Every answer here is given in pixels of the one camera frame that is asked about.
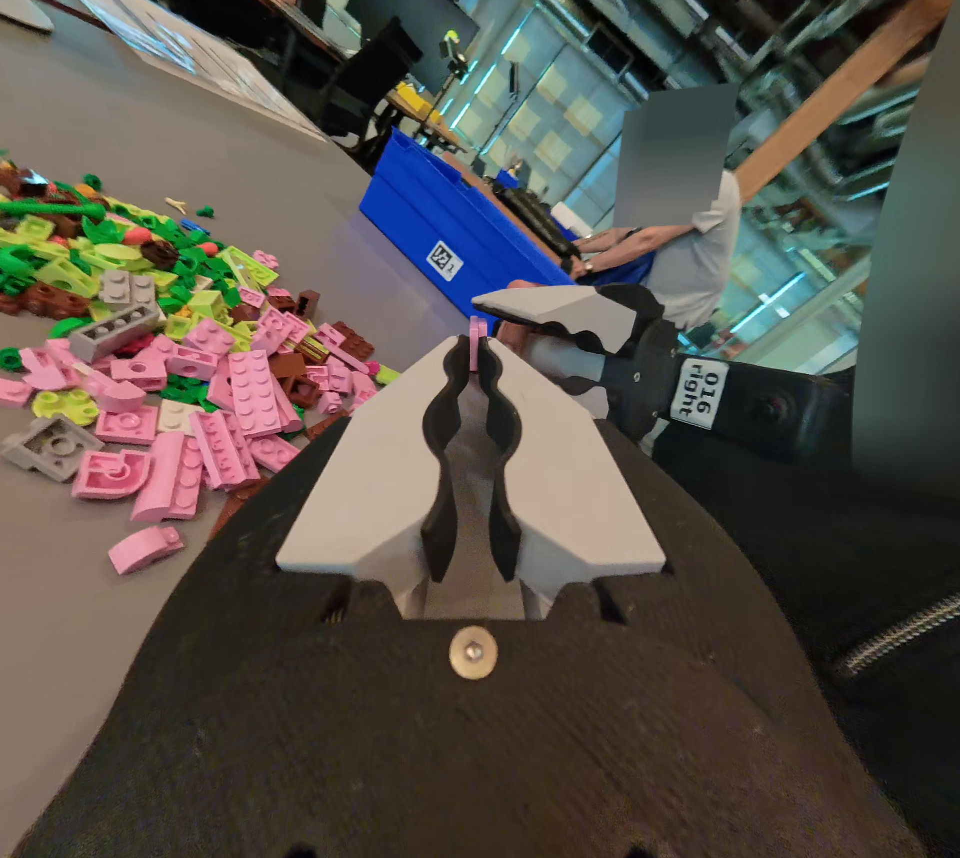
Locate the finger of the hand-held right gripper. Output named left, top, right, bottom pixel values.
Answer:
left=469, top=283, right=640, bottom=354
left=521, top=333, right=612, bottom=418

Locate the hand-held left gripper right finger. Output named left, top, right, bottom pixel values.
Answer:
left=480, top=337, right=669, bottom=618

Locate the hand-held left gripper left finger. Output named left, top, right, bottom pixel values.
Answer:
left=276, top=337, right=472, bottom=615

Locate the pile of mixed toy bricks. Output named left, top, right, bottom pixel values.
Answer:
left=0, top=157, right=402, bottom=522

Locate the blue plastic bin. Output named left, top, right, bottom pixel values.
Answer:
left=358, top=127, right=579, bottom=315

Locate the small pink curved brick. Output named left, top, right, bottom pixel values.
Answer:
left=108, top=524, right=186, bottom=574

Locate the small yellow crate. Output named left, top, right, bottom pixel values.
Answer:
left=393, top=86, right=444, bottom=120

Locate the person's black jacket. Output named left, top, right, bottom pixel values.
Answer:
left=652, top=378, right=960, bottom=858

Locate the black office chair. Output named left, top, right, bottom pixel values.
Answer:
left=322, top=18, right=425, bottom=154

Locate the grey square plate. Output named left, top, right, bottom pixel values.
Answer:
left=0, top=414, right=85, bottom=483

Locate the printed paper sheet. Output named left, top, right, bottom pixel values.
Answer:
left=71, top=0, right=327, bottom=141

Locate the wooden post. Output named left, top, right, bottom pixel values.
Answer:
left=731, top=0, right=960, bottom=203

